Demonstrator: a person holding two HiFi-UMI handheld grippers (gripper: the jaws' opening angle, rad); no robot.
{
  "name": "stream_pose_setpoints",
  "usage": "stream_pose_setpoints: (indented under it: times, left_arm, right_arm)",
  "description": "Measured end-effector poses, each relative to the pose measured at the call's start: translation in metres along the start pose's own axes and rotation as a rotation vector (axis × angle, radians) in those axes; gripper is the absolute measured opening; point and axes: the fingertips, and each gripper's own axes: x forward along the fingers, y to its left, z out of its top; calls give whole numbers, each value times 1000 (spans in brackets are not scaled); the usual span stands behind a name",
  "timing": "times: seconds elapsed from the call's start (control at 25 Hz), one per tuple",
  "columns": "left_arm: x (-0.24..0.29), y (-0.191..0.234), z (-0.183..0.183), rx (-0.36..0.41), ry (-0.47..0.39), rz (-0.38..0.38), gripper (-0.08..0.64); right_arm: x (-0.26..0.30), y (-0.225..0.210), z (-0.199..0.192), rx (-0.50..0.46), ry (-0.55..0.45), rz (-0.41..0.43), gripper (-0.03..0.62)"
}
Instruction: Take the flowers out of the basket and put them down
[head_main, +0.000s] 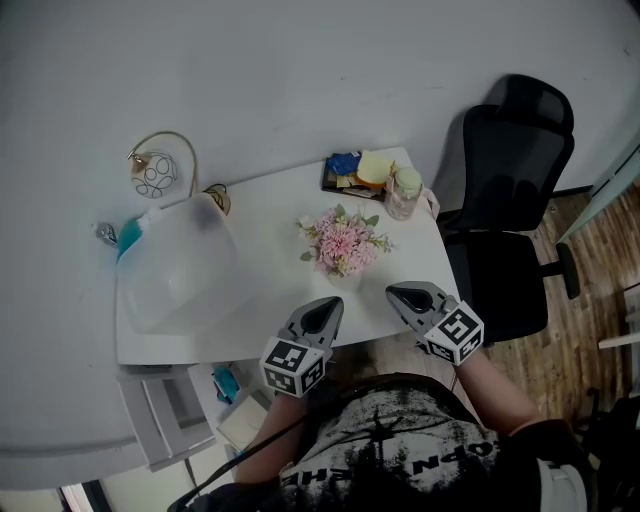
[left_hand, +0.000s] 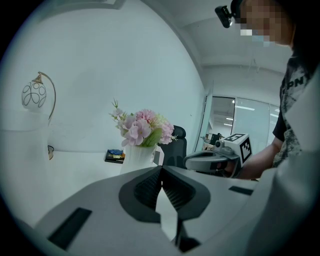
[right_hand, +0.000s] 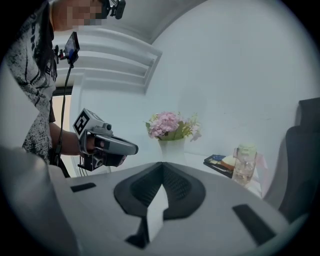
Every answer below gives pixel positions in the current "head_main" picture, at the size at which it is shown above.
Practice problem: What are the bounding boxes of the blue packet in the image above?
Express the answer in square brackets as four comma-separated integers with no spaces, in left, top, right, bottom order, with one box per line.
[327,152,363,176]

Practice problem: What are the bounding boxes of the black office chair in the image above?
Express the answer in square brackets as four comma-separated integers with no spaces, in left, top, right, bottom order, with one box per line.
[431,73,582,347]

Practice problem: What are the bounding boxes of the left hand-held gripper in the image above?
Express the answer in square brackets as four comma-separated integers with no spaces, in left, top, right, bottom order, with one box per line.
[259,295,346,399]

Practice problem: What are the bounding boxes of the gold lamp with globe shade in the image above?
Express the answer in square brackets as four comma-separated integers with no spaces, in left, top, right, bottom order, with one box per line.
[126,130,233,217]

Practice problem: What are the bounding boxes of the teal plastic package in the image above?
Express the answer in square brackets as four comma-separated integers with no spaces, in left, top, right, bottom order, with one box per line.
[211,364,242,404]

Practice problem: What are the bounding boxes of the white desk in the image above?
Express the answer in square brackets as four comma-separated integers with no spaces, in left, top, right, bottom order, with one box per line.
[114,145,462,367]

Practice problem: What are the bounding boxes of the blue spray bottle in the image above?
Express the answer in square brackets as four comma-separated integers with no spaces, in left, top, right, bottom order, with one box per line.
[116,207,164,264]

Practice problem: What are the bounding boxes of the black tray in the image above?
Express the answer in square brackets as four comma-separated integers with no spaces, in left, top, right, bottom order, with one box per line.
[321,149,397,199]

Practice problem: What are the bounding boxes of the person's black printed t-shirt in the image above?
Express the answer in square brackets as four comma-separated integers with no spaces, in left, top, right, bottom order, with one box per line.
[189,372,601,512]

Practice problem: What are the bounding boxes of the window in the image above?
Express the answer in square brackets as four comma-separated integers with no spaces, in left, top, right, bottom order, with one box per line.
[57,478,119,512]

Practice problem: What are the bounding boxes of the glass partition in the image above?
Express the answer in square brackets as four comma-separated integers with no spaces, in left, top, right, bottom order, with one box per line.
[554,144,640,247]

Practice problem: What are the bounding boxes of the pale yellow pad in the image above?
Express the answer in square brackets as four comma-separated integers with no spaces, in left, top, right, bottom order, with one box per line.
[355,149,396,186]

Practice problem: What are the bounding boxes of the pink flowers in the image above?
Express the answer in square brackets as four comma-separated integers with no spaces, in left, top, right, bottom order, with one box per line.
[296,203,397,294]

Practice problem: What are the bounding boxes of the clear glass jar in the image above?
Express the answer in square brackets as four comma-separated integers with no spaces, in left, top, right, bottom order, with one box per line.
[383,166,442,222]

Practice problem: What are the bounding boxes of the black cable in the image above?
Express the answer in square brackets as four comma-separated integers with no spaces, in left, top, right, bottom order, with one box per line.
[167,418,307,512]

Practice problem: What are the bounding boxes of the person's right forearm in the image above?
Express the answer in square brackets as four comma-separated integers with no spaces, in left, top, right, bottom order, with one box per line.
[452,347,542,442]

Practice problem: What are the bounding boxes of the black bag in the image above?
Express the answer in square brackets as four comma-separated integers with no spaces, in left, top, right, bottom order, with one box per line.
[574,389,640,512]

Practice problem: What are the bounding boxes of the person's left forearm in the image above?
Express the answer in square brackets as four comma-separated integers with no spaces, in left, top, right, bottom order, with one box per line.
[234,389,309,484]

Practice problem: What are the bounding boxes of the white wooden chair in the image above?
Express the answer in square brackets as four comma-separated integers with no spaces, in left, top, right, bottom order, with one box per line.
[115,364,219,474]

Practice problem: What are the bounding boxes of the white waist pouch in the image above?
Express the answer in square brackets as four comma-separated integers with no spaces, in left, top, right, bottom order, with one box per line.
[536,457,589,512]

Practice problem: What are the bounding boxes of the white cardboard box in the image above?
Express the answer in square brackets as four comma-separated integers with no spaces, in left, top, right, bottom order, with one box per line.
[216,389,272,452]

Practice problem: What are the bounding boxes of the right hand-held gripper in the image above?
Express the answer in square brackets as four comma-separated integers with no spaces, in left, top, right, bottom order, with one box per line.
[385,281,485,367]

